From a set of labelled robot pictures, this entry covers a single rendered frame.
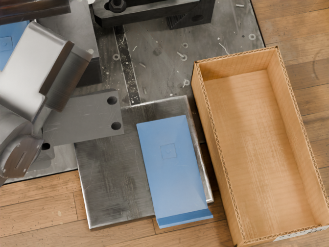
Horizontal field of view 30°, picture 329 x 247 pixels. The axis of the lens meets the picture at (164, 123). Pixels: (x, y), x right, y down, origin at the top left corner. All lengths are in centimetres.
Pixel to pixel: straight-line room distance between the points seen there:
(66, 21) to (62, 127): 29
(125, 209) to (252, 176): 18
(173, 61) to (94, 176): 21
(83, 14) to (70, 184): 23
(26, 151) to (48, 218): 37
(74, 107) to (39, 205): 29
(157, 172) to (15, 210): 20
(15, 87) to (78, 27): 35
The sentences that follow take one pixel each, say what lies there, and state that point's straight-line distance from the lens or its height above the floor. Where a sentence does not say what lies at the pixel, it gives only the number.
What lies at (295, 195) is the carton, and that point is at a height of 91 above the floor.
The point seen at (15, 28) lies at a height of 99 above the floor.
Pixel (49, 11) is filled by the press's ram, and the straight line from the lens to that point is 71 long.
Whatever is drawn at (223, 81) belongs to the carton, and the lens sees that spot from 91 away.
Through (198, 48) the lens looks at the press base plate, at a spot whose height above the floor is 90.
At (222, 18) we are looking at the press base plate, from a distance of 96.
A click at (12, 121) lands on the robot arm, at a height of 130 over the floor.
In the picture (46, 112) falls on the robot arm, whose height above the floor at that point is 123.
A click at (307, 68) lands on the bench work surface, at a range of 95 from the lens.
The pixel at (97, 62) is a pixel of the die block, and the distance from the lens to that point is 84.
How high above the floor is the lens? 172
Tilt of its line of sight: 69 degrees down
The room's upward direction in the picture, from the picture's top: 6 degrees clockwise
